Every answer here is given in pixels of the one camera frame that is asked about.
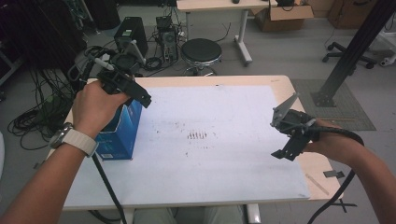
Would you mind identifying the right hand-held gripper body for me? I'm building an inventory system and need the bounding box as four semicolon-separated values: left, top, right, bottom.
270;91;318;144

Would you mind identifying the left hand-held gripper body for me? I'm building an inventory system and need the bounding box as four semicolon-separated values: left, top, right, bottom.
92;39;147;95

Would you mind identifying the blue cardboard box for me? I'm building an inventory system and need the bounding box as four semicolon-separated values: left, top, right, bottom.
94;99;144;161

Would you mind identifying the person's right hand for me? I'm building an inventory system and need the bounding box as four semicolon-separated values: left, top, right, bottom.
303;119;360;163

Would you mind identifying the person's left hand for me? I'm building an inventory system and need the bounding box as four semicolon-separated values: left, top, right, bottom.
72;78;132;140

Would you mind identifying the black tape piece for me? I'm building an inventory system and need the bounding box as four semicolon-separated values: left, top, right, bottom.
322;169;346;179

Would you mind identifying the large black computer tower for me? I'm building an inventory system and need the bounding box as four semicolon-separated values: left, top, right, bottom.
113;16;149;60

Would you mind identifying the grey floor mat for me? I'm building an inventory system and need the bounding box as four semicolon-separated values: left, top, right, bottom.
289;78;377;132

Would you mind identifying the small black computer tower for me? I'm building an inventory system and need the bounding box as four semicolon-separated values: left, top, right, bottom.
155;15;180;63

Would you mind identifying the black round stool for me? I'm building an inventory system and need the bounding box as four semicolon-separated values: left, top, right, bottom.
180;37;224;77

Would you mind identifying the white table leg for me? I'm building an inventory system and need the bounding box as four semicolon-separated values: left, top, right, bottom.
245;203;262;224

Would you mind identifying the black office chair base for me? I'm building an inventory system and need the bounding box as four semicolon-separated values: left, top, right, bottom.
321;41;378;70

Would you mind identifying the white table mat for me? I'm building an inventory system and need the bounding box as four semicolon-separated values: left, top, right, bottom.
63;85;312;209

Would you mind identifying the black metal stand beam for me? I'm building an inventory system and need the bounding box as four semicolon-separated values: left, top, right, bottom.
310;0;396;108

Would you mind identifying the black curtain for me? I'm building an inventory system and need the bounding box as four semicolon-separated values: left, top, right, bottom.
0;0;90;94

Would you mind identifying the open brown cardboard box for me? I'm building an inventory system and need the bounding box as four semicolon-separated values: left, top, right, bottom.
250;3;316;33

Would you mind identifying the white floor object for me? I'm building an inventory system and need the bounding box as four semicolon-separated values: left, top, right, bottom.
378;55;396;68

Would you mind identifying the light wooden desk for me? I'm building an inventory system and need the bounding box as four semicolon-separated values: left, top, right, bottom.
176;0;278;67

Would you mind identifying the closed brown cardboard box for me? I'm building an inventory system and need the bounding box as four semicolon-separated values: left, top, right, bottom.
326;0;380;31

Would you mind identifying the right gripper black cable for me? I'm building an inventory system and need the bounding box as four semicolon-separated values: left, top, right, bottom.
306;125;365;224

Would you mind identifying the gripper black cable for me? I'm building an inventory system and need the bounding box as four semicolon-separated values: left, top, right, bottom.
306;125;365;224
66;46;129;224

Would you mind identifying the white strap wristwatch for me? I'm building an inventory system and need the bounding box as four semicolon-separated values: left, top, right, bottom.
49;121;99;158

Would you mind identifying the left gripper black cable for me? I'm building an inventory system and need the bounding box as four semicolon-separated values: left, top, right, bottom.
66;46;129;224

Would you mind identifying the bundle of black floor cables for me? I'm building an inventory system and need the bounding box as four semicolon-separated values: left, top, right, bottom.
7;66;78;152

